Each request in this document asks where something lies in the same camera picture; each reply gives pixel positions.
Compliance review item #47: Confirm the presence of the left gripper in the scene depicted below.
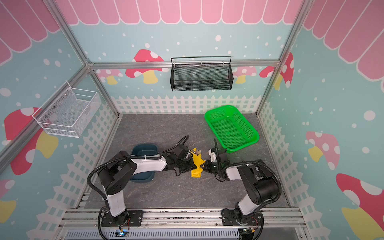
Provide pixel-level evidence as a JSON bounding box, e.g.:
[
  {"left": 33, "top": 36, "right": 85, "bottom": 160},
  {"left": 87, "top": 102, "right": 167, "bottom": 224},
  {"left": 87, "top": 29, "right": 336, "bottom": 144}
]
[{"left": 175, "top": 157, "right": 198, "bottom": 174}]

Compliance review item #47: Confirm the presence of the yellow paper napkin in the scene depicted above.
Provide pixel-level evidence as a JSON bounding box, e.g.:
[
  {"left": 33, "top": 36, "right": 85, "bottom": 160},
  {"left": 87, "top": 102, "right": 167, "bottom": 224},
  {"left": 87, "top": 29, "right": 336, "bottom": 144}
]
[{"left": 191, "top": 148, "right": 205, "bottom": 178}]

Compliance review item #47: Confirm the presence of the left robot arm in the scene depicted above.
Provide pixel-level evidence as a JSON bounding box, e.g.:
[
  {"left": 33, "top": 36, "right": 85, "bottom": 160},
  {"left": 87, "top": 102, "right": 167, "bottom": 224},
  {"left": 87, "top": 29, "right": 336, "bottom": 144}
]
[{"left": 87, "top": 145, "right": 197, "bottom": 218}]

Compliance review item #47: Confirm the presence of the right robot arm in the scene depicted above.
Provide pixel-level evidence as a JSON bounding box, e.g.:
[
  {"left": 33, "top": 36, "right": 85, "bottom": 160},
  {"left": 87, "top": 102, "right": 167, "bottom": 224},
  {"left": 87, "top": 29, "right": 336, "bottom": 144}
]
[{"left": 199, "top": 148, "right": 283, "bottom": 221}]

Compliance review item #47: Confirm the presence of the green plastic basket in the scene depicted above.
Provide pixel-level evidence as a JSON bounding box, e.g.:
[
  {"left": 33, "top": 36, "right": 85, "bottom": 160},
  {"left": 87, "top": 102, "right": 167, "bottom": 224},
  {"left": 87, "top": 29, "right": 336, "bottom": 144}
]
[{"left": 205, "top": 105, "right": 260, "bottom": 153}]

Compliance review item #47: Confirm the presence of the dark teal plastic tray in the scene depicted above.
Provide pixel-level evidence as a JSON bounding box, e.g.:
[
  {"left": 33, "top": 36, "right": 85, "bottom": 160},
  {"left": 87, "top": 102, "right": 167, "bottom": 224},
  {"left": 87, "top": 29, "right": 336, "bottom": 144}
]
[{"left": 129, "top": 143, "right": 159, "bottom": 183}]

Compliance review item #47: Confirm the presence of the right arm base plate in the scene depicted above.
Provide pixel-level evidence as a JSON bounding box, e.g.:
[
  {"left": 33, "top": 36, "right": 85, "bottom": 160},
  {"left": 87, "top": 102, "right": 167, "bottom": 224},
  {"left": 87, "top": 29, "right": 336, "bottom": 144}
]
[{"left": 221, "top": 209, "right": 264, "bottom": 226}]

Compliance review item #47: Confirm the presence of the white vented cable duct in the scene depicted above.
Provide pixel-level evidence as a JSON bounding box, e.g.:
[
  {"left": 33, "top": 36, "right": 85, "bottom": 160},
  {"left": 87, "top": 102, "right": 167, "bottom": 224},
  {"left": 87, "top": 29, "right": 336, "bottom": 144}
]
[{"left": 64, "top": 229, "right": 241, "bottom": 240}]

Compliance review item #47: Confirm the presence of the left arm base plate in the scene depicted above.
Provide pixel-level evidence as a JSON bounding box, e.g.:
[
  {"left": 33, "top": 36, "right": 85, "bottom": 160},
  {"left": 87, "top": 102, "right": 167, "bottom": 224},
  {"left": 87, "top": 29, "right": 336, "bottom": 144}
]
[{"left": 101, "top": 210, "right": 144, "bottom": 227}]

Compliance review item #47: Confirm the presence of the black wire mesh basket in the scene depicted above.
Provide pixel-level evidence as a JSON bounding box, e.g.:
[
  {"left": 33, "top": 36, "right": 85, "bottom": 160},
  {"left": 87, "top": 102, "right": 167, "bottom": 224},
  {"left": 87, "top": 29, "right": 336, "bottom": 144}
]
[{"left": 170, "top": 56, "right": 234, "bottom": 92}]

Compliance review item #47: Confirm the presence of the white wire mesh basket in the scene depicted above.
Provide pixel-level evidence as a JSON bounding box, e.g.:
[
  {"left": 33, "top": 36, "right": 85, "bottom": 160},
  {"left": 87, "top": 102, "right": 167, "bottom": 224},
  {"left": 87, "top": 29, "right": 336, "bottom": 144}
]
[{"left": 32, "top": 82, "right": 102, "bottom": 138}]

